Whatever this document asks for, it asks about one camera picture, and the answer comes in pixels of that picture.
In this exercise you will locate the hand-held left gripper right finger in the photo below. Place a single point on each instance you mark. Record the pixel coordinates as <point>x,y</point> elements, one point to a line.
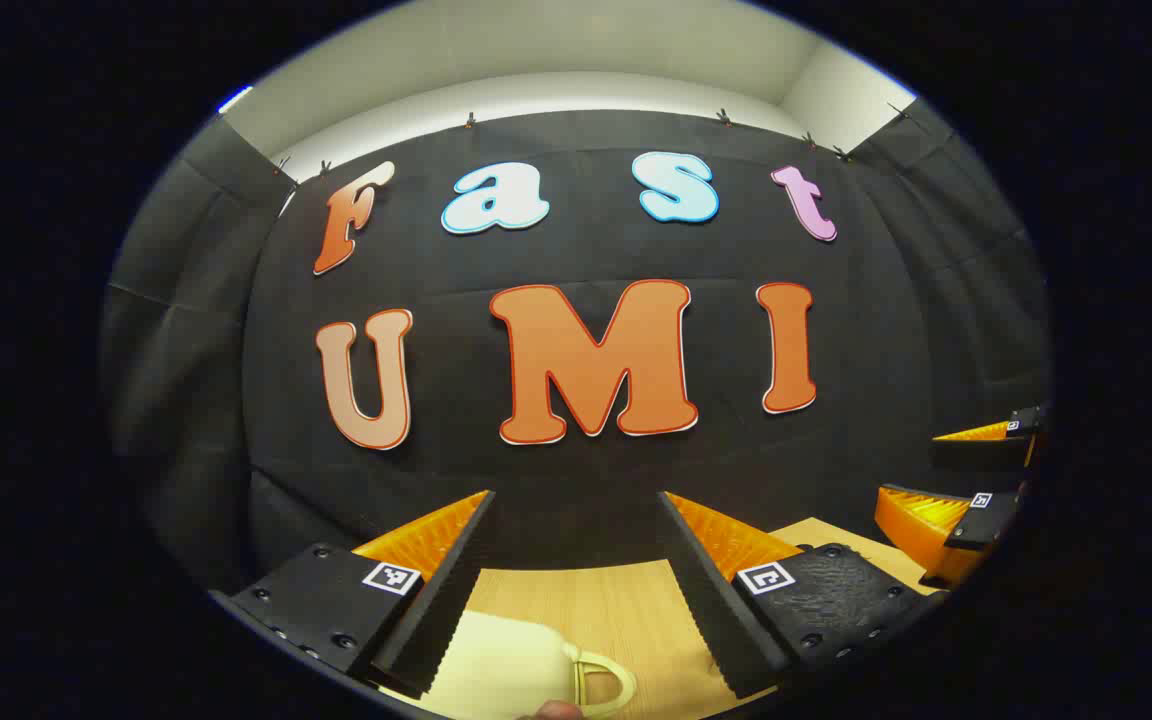
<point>706,590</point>

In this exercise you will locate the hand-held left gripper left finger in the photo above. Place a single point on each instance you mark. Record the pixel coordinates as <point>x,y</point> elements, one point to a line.
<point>446,590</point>

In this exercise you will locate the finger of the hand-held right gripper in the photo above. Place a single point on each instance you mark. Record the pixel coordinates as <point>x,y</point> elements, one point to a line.
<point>921,525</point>
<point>986,452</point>

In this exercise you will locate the pale yellow small suitcase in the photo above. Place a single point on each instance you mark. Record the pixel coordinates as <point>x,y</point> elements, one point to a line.
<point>496,665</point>

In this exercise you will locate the black backdrop cloth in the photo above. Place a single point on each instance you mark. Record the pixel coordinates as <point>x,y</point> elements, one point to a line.
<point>886,300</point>

